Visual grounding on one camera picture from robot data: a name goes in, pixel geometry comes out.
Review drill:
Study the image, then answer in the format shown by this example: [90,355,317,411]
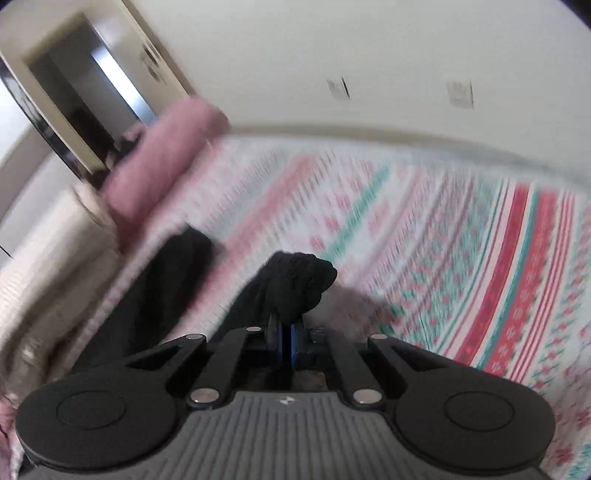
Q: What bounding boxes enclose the white wall outlet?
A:
[445,80,475,110]
[325,76,352,100]

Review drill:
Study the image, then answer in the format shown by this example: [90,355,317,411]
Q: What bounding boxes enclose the patterned bed sheet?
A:
[0,134,591,480]

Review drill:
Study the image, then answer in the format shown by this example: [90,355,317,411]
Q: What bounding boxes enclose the beige striped folded blanket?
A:
[0,184,123,400]

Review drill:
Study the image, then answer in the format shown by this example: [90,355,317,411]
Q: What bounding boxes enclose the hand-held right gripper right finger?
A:
[290,318,450,411]

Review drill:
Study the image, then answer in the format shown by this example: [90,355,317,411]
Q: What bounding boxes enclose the cream door frame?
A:
[0,0,197,188]

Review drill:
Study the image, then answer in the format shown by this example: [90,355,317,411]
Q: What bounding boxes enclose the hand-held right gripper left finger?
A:
[124,313,283,411]

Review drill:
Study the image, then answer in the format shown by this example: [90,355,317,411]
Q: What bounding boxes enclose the dusty pink plush blanket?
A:
[100,98,232,234]

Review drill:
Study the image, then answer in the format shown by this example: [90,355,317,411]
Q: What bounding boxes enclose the black pants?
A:
[69,228,340,384]

